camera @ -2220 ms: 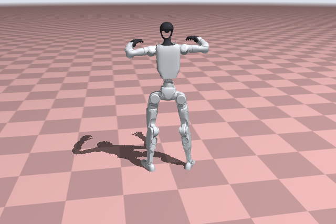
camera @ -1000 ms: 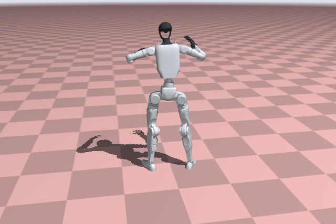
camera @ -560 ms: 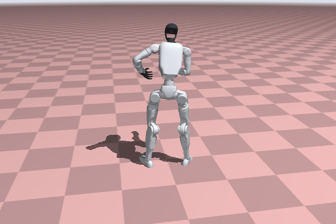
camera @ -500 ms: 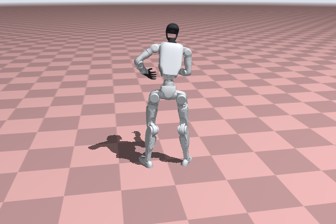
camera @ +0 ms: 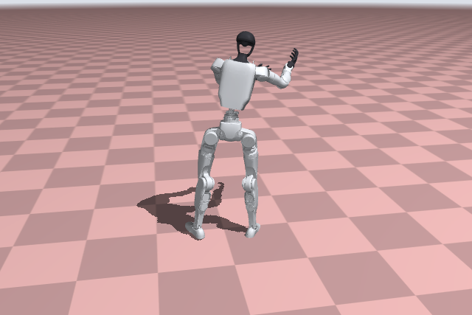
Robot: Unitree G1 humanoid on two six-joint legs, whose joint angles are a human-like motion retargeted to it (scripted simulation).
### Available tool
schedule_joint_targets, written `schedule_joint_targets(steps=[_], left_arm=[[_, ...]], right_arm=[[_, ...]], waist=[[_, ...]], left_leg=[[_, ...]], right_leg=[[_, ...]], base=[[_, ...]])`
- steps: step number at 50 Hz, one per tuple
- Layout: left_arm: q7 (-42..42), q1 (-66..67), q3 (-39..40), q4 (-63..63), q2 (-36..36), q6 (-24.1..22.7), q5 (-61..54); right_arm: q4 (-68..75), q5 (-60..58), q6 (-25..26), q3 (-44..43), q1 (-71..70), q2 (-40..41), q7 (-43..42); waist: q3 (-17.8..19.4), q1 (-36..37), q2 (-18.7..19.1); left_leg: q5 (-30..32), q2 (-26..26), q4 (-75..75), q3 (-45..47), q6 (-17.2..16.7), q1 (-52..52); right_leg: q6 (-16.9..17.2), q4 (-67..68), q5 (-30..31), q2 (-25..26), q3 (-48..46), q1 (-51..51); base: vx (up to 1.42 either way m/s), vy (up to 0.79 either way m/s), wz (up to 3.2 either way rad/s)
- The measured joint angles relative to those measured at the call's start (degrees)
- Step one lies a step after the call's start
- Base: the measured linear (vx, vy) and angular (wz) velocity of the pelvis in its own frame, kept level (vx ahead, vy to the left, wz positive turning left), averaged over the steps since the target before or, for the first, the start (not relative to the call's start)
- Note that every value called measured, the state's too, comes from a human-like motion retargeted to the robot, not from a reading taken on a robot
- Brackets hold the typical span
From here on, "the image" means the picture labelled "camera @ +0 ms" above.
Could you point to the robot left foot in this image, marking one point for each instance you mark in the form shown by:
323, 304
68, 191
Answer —
198, 233

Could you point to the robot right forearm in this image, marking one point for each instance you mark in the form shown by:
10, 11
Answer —
286, 73

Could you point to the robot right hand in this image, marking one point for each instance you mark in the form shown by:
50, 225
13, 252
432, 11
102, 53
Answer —
293, 61

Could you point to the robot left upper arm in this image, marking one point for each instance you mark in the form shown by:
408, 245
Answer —
216, 68

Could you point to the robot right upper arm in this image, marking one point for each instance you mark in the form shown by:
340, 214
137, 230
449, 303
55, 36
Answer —
263, 73

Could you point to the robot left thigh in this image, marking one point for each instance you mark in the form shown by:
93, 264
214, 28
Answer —
206, 155

